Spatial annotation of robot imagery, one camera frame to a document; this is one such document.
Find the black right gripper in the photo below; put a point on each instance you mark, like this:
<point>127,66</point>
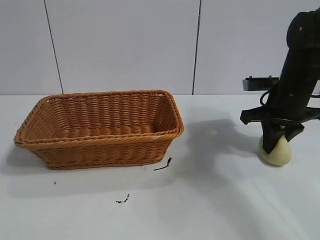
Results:
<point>292,87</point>

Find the pale yellow egg yolk pastry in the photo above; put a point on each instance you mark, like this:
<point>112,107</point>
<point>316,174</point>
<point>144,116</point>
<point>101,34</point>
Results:
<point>280,155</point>

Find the brown woven wicker basket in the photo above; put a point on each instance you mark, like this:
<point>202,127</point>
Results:
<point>100,147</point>

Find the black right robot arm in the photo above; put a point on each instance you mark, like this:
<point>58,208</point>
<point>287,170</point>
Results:
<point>305,30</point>

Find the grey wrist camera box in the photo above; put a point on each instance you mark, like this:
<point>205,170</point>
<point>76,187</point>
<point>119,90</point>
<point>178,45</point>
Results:
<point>257,85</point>

